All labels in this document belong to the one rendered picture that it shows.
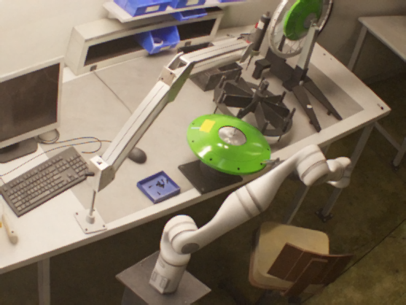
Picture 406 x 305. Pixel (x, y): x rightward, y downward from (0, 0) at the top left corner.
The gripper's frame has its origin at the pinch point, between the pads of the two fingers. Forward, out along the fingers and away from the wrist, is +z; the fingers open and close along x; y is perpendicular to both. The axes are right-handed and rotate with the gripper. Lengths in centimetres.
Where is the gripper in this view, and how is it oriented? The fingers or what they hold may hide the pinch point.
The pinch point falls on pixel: (262, 161)
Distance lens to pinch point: 230.9
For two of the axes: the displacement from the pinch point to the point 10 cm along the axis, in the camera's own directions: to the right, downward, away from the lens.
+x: 6.1, -3.5, 7.1
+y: 1.9, 9.4, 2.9
